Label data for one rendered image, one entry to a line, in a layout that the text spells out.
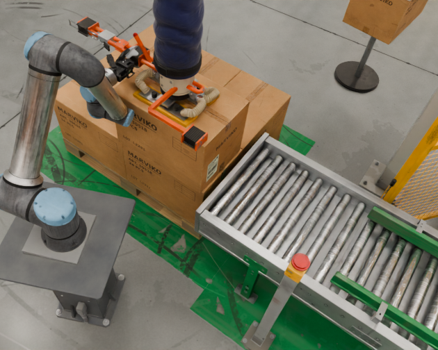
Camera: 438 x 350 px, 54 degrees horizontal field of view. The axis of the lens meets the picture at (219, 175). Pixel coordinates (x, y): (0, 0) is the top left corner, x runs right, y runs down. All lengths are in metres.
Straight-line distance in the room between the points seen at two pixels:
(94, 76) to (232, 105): 0.83
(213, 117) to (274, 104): 0.79
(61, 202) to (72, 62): 0.54
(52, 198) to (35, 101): 0.38
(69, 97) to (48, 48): 1.25
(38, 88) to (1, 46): 2.64
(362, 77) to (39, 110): 3.05
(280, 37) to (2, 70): 2.50
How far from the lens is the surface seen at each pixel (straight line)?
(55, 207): 1.79
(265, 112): 2.80
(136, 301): 2.67
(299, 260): 1.68
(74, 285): 1.94
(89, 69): 1.65
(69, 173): 3.19
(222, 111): 2.20
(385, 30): 3.50
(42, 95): 1.72
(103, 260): 1.96
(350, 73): 4.14
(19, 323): 2.77
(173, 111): 2.15
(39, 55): 1.69
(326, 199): 2.47
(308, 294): 2.20
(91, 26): 2.46
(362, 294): 2.18
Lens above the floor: 2.50
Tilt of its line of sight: 54 degrees down
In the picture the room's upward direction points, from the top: 8 degrees clockwise
